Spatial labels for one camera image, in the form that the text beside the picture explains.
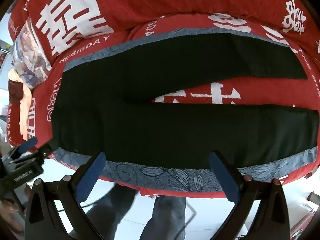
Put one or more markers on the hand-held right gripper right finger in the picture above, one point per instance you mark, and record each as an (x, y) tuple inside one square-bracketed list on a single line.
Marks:
[(223, 176)]

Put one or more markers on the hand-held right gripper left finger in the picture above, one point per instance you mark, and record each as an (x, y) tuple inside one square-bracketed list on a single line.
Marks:
[(91, 176)]

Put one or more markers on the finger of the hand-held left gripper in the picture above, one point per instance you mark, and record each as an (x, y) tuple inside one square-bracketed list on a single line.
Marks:
[(28, 143), (46, 151)]

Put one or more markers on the black pants with blue trim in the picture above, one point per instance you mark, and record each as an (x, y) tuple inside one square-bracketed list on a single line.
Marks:
[(175, 135)]

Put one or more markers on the peach cloth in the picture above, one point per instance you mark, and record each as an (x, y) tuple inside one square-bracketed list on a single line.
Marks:
[(25, 110)]

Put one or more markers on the person's right leg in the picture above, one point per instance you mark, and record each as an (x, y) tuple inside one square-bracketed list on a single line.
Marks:
[(165, 217)]

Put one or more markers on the printed pillow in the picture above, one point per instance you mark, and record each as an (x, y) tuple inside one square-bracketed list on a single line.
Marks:
[(30, 62)]

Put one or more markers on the red furniture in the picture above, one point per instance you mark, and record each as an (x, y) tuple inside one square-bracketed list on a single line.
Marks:
[(308, 217)]

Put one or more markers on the red printed bed sheet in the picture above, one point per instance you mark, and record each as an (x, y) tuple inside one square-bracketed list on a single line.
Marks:
[(275, 90)]

